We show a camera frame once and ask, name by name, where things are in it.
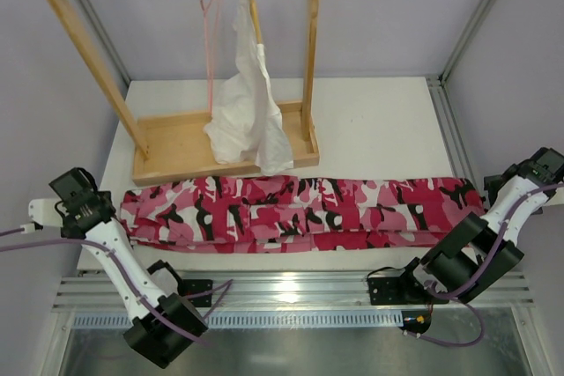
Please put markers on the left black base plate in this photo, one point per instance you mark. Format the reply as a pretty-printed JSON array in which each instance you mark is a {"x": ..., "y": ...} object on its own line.
[{"x": 197, "y": 291}]

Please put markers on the pink camouflage trousers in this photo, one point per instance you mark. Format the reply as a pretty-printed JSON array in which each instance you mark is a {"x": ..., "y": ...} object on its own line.
[{"x": 289, "y": 214}]

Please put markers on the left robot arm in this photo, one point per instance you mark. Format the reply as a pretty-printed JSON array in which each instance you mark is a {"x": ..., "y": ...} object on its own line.
[{"x": 163, "y": 325}]

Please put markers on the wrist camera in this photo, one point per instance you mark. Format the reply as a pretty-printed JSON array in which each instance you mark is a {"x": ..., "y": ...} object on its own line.
[
  {"x": 43, "y": 213},
  {"x": 556, "y": 199}
]

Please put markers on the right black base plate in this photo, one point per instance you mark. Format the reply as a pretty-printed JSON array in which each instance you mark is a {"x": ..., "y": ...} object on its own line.
[{"x": 398, "y": 291}]

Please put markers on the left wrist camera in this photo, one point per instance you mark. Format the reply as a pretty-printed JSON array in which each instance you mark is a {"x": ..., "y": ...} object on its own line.
[{"x": 43, "y": 213}]

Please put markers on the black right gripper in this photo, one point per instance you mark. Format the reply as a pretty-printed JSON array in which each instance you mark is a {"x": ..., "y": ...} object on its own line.
[{"x": 533, "y": 169}]

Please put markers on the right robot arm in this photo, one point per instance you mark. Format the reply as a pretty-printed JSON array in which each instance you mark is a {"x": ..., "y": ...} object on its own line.
[{"x": 482, "y": 249}]

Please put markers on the wooden hanger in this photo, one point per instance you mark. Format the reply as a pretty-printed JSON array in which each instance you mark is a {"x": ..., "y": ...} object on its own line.
[{"x": 253, "y": 11}]

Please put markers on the aluminium mounting rail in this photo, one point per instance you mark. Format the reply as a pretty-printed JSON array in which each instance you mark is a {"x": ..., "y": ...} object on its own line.
[{"x": 276, "y": 292}]

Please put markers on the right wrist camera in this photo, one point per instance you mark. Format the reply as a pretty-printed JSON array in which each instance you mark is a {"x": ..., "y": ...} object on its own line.
[{"x": 556, "y": 199}]

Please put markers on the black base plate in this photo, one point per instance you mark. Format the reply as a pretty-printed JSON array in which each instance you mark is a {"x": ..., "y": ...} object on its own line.
[
  {"x": 398, "y": 291},
  {"x": 197, "y": 291}
]

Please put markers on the pink wire hanger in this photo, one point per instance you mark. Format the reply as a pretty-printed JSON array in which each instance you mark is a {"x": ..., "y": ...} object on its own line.
[{"x": 211, "y": 12}]

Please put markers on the slotted cable duct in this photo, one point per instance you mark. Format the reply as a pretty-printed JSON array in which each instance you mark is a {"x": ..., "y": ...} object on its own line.
[{"x": 261, "y": 320}]

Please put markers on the wooden clothes rack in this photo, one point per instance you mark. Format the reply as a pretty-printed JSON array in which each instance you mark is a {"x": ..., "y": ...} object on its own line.
[{"x": 174, "y": 147}]

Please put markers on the white t-shirt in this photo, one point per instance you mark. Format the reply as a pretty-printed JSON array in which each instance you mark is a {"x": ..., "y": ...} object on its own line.
[{"x": 246, "y": 123}]

